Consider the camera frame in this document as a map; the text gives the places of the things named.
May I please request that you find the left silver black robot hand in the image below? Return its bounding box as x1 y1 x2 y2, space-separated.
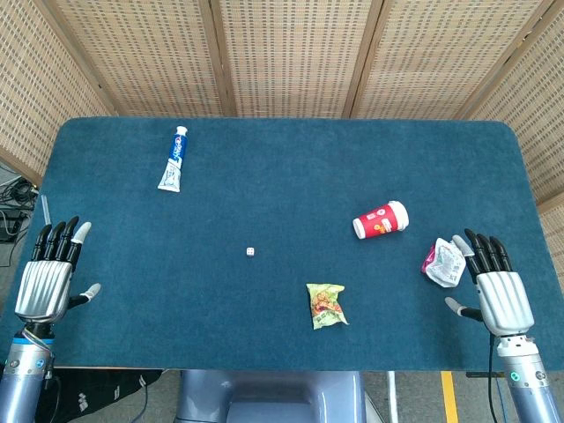
14 215 102 327

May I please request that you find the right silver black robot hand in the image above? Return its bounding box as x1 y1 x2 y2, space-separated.
444 227 536 338

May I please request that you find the black power adapter box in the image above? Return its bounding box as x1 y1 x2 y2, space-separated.
0 209 30 243

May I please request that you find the crumpled white spout pouch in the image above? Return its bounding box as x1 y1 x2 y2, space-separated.
421 237 467 289

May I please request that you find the black fabric with white print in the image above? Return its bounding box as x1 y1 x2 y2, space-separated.
34 368 164 423

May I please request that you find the white table leg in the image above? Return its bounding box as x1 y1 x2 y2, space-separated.
386 371 400 423

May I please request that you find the red paper cup white lid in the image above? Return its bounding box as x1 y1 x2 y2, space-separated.
352 200 410 241

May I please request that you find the blue white toothpaste tube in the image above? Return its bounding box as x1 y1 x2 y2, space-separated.
157 125 189 194

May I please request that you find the green yellow snack packet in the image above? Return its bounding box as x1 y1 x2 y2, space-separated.
306 283 350 330

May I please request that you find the woven wicker screen panel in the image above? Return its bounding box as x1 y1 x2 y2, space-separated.
0 0 118 186
210 0 384 119
457 0 564 287
43 0 237 119
343 0 554 120

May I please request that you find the blue-grey robot torso base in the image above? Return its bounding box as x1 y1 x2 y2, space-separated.
175 369 369 423

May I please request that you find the dark blue felt table mat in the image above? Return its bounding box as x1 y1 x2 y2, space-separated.
0 116 547 372

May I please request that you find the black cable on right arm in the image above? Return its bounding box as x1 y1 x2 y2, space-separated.
486 334 497 423

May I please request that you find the black floor cable bundle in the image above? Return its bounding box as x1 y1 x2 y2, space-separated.
0 174 40 209

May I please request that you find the thin blue cable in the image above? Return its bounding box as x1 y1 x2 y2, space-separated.
138 376 150 423

